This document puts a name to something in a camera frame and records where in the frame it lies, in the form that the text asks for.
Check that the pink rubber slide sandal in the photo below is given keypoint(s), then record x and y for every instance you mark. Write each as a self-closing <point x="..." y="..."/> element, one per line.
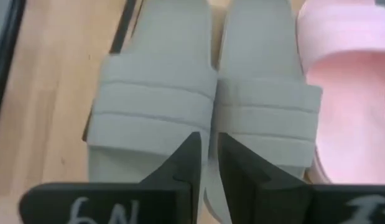
<point x="350" y="124"/>

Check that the grey rubber slide sandal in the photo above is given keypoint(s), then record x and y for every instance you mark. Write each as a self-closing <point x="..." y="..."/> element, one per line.
<point x="148" y="93"/>
<point x="263" y="102"/>

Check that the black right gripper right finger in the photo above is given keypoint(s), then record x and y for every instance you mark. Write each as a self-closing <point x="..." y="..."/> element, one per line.
<point x="288" y="202"/>

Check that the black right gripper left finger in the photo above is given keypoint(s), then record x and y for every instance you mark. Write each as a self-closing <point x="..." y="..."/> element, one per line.
<point x="117" y="202"/>

